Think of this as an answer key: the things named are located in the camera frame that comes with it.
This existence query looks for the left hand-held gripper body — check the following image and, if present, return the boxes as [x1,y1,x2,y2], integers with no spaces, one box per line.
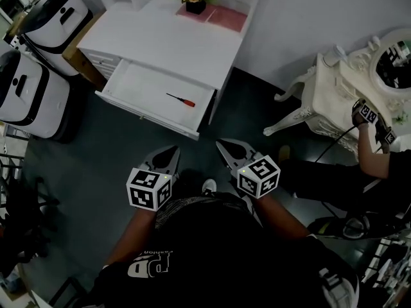
[126,164,178,212]

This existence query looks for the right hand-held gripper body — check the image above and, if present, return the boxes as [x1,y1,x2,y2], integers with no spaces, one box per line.
[230,152,281,200]

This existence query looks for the red-handled screwdriver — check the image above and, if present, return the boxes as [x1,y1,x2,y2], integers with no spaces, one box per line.
[165,92,197,108]

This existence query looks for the white drawer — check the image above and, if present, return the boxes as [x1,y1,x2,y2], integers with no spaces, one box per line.
[94,58,217,141]

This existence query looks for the person's right forearm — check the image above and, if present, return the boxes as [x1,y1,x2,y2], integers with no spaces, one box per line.
[254,193,310,241]

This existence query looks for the person's left forearm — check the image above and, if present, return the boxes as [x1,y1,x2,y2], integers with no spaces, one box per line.
[105,208,159,266]

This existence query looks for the person's patterned shorts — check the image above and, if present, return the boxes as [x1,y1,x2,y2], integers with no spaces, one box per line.
[155,192,263,231]

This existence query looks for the person's black t-shirt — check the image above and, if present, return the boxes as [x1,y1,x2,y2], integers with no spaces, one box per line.
[86,192,359,308]

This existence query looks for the white ornate dressing table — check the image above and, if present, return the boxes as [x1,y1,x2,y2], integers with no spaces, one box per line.
[263,27,411,160]

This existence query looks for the white desk with hutch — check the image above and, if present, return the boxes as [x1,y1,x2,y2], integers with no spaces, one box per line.
[76,0,268,141]

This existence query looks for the brown cardboard box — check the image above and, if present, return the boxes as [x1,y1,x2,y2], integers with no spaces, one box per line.
[61,10,109,91]

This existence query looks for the black office chair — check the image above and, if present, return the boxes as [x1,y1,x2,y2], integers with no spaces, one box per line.
[0,152,61,279]

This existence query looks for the black metal stool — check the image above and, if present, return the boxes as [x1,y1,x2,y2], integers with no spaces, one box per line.
[49,275,88,308]

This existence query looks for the white cylindrical jar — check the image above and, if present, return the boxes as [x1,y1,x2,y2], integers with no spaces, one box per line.
[322,44,348,68]

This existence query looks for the pink mat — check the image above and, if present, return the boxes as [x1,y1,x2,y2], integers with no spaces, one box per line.
[206,6,249,33]
[175,3,220,24]

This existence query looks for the white and black robot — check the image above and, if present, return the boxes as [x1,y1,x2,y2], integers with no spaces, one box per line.
[19,0,94,77]
[0,49,82,141]

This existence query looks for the black square vase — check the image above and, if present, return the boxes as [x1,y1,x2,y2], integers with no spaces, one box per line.
[185,0,207,15]

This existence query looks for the oval white-framed mirror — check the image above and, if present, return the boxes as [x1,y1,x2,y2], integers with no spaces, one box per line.
[348,27,411,108]

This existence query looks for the black cable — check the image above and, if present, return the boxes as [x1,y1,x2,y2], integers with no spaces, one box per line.
[313,124,361,164]

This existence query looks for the grey backpack strap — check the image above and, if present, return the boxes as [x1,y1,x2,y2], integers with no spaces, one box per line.
[317,266,360,308]

